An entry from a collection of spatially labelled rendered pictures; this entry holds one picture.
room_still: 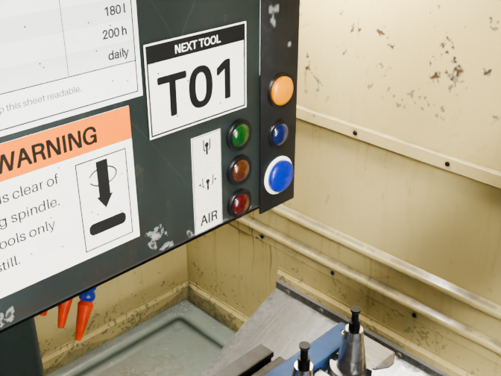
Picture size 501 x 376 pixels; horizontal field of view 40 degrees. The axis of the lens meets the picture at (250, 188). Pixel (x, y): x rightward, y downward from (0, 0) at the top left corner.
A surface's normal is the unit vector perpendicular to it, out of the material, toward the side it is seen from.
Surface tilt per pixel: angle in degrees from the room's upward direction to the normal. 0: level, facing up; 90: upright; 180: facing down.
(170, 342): 0
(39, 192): 90
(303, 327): 24
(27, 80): 90
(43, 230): 90
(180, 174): 90
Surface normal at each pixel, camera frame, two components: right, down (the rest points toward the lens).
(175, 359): 0.00, -0.89
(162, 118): 0.70, 0.33
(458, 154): -0.71, 0.32
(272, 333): -0.29, -0.68
